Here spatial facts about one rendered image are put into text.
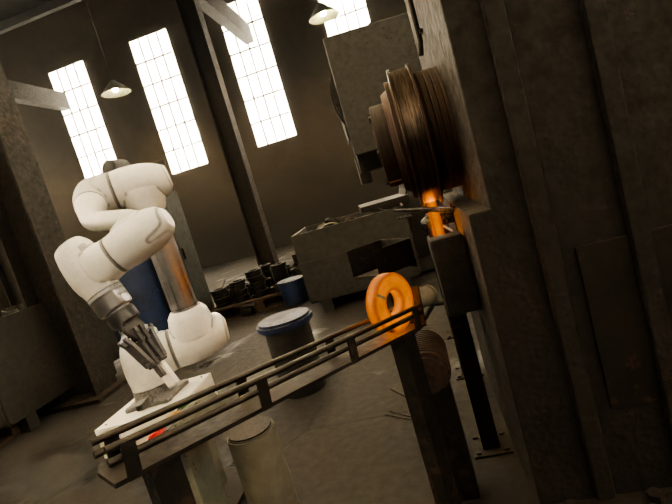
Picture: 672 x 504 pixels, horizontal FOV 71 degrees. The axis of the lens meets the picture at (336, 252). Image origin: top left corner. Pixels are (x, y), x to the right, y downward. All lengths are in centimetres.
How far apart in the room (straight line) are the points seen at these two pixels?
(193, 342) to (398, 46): 327
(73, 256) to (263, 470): 69
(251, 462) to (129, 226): 64
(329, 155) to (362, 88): 759
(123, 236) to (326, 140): 1073
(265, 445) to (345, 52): 364
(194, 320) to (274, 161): 1044
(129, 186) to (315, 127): 1030
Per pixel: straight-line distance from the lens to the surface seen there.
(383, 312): 117
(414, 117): 145
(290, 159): 1201
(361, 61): 435
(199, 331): 182
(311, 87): 1205
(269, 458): 123
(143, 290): 481
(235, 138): 857
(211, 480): 133
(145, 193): 177
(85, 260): 129
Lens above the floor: 102
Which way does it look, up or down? 7 degrees down
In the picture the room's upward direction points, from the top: 16 degrees counter-clockwise
